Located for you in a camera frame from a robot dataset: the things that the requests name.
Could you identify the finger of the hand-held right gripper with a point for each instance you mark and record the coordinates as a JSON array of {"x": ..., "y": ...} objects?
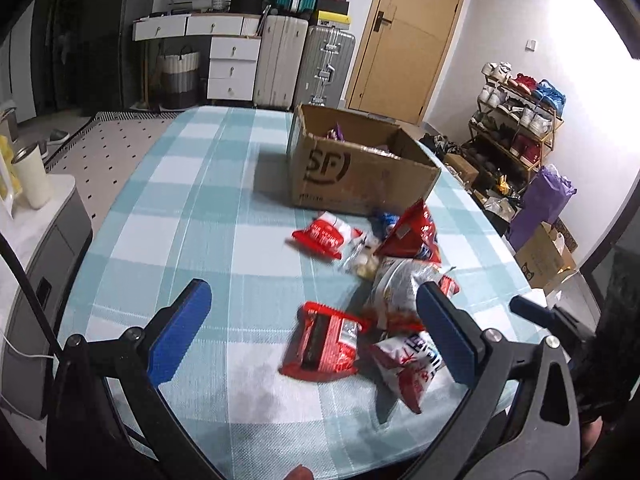
[{"x": 530, "y": 307}]

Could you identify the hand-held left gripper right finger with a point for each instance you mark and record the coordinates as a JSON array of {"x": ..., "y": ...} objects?
[{"x": 446, "y": 335}]

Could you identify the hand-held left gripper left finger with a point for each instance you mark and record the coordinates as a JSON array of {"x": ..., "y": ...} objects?
[{"x": 180, "y": 332}]

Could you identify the small red snack packet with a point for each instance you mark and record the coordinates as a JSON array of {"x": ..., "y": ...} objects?
[{"x": 448, "y": 286}]

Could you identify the red white blue snack packet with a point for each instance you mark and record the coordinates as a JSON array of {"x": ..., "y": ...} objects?
[{"x": 407, "y": 367}]

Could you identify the large silver snack bag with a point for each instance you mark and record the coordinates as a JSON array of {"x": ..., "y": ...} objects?
[{"x": 397, "y": 290}]

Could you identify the red triangular chip bag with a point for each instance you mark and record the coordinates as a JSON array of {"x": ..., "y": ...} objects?
[{"x": 412, "y": 237}]

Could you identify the clear biscuit packet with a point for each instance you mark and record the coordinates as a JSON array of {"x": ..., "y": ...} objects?
[{"x": 359, "y": 259}]

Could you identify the red dark window snack packet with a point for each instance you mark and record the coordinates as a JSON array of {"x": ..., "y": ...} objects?
[{"x": 324, "y": 342}]

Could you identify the person's right hand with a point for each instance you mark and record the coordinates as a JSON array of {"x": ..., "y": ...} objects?
[{"x": 593, "y": 437}]

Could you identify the person's left hand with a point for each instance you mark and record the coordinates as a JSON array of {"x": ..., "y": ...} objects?
[{"x": 300, "y": 473}]

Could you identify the open cardboard carton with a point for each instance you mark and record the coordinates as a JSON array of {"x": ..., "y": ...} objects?
[{"x": 542, "y": 260}]

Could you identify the purple bag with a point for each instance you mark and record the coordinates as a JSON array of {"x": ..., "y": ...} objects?
[{"x": 540, "y": 205}]

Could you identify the grey cabinet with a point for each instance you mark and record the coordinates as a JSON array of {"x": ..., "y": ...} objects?
[{"x": 45, "y": 260}]

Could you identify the small brown cardboard box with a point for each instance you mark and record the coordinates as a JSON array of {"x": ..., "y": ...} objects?
[{"x": 462, "y": 167}]

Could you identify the pile of sneakers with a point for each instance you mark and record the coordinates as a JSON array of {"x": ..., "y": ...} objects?
[{"x": 440, "y": 146}]

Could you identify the shoe rack with shoes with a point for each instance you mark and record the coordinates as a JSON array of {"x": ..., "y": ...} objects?
[{"x": 525, "y": 115}]

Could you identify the dotted white rug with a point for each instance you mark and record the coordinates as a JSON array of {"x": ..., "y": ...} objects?
[{"x": 115, "y": 145}]

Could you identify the white tumbler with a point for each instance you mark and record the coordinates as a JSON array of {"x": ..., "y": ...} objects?
[{"x": 32, "y": 180}]

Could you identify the grey slippers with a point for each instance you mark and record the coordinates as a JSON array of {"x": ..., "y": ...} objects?
[{"x": 54, "y": 140}]

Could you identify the woven laundry basket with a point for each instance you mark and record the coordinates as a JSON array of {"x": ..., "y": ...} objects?
[{"x": 177, "y": 77}]

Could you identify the white drawer desk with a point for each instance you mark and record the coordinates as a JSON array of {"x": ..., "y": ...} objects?
[{"x": 230, "y": 67}]

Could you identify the beige suitcase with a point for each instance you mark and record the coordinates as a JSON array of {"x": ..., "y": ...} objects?
[{"x": 280, "y": 60}]

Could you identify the silver suitcase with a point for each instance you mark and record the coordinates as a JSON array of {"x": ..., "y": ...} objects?
[{"x": 325, "y": 65}]

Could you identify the wooden door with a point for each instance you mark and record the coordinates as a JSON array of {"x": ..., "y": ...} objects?
[{"x": 410, "y": 35}]

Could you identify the dark grey fridge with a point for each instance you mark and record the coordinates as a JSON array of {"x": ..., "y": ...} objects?
[{"x": 85, "y": 35}]

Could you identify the stack of shoe boxes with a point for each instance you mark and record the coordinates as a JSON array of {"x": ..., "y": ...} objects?
[{"x": 335, "y": 2}]

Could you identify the white light switch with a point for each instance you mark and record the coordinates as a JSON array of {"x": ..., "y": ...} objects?
[{"x": 531, "y": 45}]

